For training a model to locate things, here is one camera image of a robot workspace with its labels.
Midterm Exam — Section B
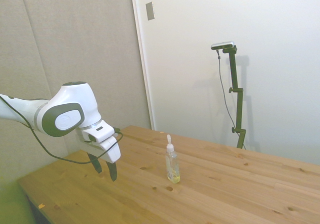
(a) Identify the grey exterior camera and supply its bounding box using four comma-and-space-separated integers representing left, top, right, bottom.
210, 41, 236, 51

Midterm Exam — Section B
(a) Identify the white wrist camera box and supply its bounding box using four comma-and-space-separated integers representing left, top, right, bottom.
81, 121, 117, 143

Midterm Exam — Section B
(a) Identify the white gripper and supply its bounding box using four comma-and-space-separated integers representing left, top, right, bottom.
75, 130, 122, 182

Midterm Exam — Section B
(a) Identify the clear sanitizer pump bottle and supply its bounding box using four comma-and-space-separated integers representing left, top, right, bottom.
165, 134, 181, 184

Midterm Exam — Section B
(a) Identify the grey wall switch plate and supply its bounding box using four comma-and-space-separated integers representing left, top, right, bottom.
145, 1, 156, 21

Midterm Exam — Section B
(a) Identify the white door frame strip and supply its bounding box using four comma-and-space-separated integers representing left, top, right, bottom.
129, 0, 156, 131

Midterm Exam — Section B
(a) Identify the dark green camera stand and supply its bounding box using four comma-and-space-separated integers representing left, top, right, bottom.
221, 47, 247, 149

